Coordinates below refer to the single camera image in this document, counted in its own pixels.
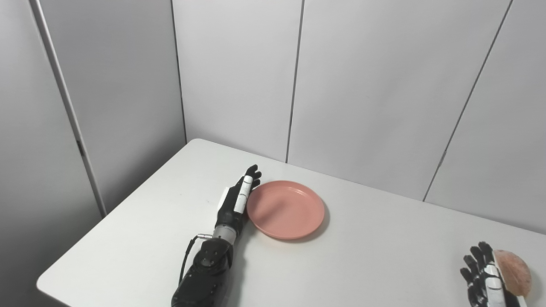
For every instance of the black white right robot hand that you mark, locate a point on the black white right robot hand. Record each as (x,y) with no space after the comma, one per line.
(482,290)

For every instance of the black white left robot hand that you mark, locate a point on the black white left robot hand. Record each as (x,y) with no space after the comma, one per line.
(228,213)

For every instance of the golden bread roll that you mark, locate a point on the golden bread roll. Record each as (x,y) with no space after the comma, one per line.
(516,273)

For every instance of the pink round plate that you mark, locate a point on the pink round plate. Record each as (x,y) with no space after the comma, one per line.
(285,209)

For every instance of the grey wall panel clip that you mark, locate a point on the grey wall panel clip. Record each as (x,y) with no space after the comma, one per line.
(442,159)

